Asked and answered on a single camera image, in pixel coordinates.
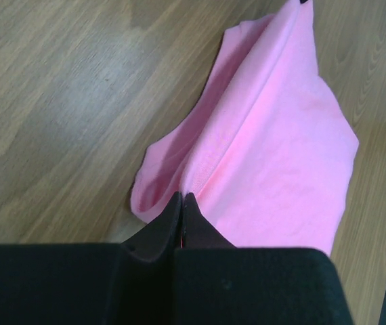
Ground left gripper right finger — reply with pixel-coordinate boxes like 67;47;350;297
173;194;352;324

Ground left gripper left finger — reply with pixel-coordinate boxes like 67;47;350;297
0;193;182;324

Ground light pink t shirt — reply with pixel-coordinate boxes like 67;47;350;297
130;1;358;254

